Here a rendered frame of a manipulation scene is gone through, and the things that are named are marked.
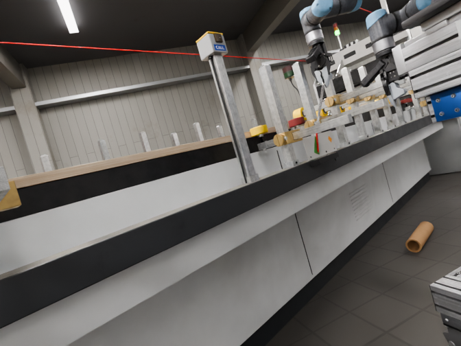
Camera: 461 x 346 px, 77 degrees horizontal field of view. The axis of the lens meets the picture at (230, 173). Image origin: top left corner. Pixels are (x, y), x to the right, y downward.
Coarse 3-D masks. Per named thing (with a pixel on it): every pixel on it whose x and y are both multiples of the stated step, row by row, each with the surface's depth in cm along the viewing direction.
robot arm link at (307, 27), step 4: (304, 8) 131; (308, 8) 130; (300, 12) 132; (304, 12) 131; (300, 16) 133; (304, 16) 131; (300, 20) 134; (304, 20) 131; (304, 24) 132; (308, 24) 130; (304, 28) 133; (308, 28) 131; (312, 28) 131; (316, 28) 130; (320, 28) 132; (304, 32) 134; (308, 32) 132
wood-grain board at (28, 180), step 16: (272, 128) 146; (288, 128) 155; (192, 144) 112; (208, 144) 117; (112, 160) 91; (128, 160) 94; (144, 160) 98; (32, 176) 76; (48, 176) 79; (64, 176) 81
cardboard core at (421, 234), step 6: (426, 222) 184; (420, 228) 178; (426, 228) 178; (432, 228) 182; (414, 234) 171; (420, 234) 171; (426, 234) 173; (408, 240) 168; (414, 240) 165; (420, 240) 166; (426, 240) 171; (408, 246) 169; (414, 246) 171; (420, 246) 164; (414, 252) 167
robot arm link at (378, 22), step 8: (368, 16) 111; (376, 16) 109; (384, 16) 108; (392, 16) 108; (368, 24) 112; (376, 24) 109; (384, 24) 108; (392, 24) 108; (368, 32) 113; (376, 32) 110; (384, 32) 108; (392, 32) 111; (376, 40) 110
